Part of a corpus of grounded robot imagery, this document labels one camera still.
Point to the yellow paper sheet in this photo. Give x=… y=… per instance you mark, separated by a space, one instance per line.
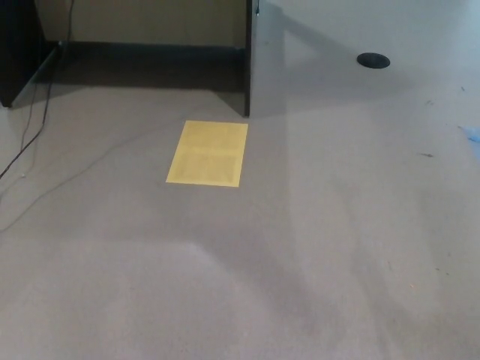
x=208 y=153

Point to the dark wooden desk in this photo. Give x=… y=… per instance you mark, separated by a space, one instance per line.
x=15 y=56

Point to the black round floor disc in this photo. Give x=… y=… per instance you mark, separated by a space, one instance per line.
x=373 y=60

